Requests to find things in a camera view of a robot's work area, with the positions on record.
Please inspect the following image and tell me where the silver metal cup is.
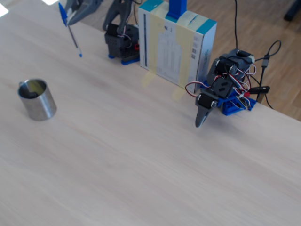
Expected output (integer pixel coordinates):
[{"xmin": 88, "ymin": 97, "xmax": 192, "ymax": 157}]
[{"xmin": 17, "ymin": 79, "xmax": 57, "ymax": 122}]

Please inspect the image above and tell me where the blue arm base plate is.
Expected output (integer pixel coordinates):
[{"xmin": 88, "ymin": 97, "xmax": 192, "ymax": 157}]
[{"xmin": 108, "ymin": 53, "xmax": 141, "ymax": 65}]

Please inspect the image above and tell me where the blue idle arm base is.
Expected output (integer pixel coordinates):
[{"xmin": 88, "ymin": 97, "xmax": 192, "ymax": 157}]
[{"xmin": 199, "ymin": 80, "xmax": 257, "ymax": 116}]

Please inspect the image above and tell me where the small controller circuit board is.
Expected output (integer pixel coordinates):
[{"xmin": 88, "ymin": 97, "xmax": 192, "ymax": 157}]
[{"xmin": 236, "ymin": 93, "xmax": 252, "ymax": 110}]

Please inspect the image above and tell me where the dark furniture foot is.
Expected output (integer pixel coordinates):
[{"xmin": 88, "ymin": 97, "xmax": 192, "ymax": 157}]
[{"xmin": 284, "ymin": 0, "xmax": 301, "ymax": 22}]

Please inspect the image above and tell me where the idle arm gripper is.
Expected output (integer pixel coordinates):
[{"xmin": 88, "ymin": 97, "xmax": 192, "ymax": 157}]
[{"xmin": 195, "ymin": 91, "xmax": 218, "ymax": 128}]

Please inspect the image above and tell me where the blue plastic post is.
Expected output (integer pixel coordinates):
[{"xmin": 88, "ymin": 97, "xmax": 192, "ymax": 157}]
[{"xmin": 165, "ymin": 0, "xmax": 188, "ymax": 23}]

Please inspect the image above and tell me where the black power cable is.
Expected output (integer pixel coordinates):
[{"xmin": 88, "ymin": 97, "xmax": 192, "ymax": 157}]
[{"xmin": 264, "ymin": 91, "xmax": 275, "ymax": 110}]

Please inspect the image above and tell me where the yellow highlighter with black cap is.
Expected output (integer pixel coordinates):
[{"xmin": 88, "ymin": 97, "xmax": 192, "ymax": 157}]
[{"xmin": 23, "ymin": 80, "xmax": 47, "ymax": 99}]

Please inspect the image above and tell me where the thin black cable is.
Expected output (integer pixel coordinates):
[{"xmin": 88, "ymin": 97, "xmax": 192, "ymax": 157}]
[{"xmin": 234, "ymin": 0, "xmax": 239, "ymax": 50}]

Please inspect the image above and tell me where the blue ballpoint pen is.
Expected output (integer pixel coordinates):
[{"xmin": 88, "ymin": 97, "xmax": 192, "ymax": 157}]
[{"xmin": 58, "ymin": 2, "xmax": 83, "ymax": 58}]

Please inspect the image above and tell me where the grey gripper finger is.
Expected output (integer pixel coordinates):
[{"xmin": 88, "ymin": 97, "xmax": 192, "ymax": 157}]
[
  {"xmin": 67, "ymin": 0, "xmax": 104, "ymax": 24},
  {"xmin": 64, "ymin": 0, "xmax": 82, "ymax": 13}
]

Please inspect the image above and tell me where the black power plug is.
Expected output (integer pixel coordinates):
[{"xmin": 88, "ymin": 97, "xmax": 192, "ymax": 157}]
[{"xmin": 249, "ymin": 86, "xmax": 270, "ymax": 94}]

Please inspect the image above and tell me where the looped cable with adapter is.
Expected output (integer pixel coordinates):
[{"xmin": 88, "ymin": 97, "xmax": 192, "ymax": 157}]
[{"xmin": 255, "ymin": 40, "xmax": 282, "ymax": 87}]

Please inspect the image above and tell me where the yellow masking tape strip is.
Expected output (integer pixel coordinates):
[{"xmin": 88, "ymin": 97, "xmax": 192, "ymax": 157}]
[
  {"xmin": 171, "ymin": 11, "xmax": 199, "ymax": 102},
  {"xmin": 141, "ymin": 1, "xmax": 170, "ymax": 89}
]

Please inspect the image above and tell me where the white teal cardboard box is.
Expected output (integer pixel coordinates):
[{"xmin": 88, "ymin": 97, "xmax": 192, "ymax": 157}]
[{"xmin": 137, "ymin": 0, "xmax": 217, "ymax": 94}]

